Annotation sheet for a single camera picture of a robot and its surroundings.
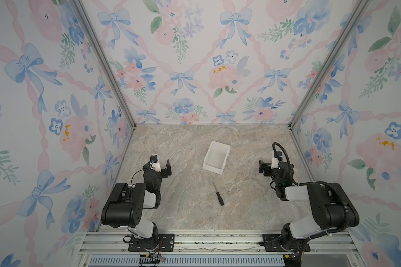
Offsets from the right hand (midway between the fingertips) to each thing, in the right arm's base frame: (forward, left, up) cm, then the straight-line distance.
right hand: (270, 159), depth 94 cm
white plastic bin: (+6, +30, -6) cm, 31 cm away
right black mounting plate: (-40, +7, -6) cm, 41 cm away
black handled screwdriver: (-19, +29, -7) cm, 36 cm away
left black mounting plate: (-41, +57, -5) cm, 70 cm away
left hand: (-3, +61, +3) cm, 61 cm away
